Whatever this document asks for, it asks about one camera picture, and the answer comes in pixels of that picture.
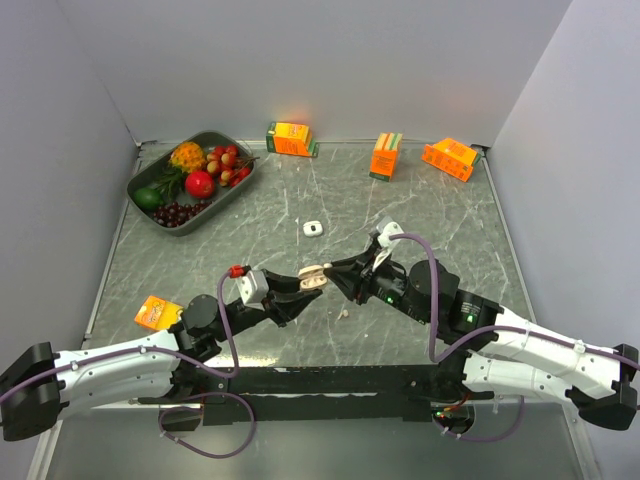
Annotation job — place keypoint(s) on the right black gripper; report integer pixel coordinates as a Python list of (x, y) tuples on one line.
[(351, 284)]

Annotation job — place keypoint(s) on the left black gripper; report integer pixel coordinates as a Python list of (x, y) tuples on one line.
[(286, 305)]

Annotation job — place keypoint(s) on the beige earbud charging case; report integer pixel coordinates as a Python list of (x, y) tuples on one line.
[(312, 277)]

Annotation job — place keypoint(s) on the white earbud charging case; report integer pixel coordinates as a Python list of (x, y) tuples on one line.
[(312, 229)]

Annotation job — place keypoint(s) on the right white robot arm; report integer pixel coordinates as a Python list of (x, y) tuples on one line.
[(497, 350)]

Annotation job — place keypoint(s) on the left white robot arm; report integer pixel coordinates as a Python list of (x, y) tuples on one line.
[(43, 386)]

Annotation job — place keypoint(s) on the orange sponge box back middle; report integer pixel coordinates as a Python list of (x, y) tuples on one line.
[(385, 155)]

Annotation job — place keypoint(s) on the orange sponge box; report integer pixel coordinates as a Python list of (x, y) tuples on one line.
[(452, 157), (291, 139), (158, 314), (385, 155)]

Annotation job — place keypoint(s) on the orange sponge box front left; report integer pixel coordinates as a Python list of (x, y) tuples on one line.
[(158, 314)]

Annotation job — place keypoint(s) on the dark grape bunch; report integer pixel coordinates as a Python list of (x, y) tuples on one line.
[(175, 215)]

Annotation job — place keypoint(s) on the red lychee bunch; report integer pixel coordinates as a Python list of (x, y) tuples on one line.
[(227, 166)]

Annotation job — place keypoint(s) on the red apple toy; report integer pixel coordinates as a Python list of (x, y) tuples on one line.
[(200, 185)]

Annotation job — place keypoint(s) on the orange sponge box back left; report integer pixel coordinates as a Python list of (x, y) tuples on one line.
[(291, 139)]

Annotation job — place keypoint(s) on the orange sponge box back right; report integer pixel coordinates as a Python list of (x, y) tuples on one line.
[(452, 157)]

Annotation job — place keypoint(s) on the green lime toy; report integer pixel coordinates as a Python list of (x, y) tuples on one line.
[(148, 199)]

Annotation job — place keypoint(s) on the orange pineapple toy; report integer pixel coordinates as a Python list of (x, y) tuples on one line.
[(188, 157)]

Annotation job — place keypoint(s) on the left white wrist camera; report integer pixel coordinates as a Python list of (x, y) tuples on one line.
[(251, 285)]

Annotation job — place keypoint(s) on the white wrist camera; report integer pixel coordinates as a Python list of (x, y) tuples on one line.
[(251, 285), (382, 242)]

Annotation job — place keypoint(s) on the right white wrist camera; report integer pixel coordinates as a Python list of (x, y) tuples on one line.
[(382, 242)]

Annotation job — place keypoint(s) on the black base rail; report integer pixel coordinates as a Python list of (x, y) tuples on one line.
[(407, 392)]

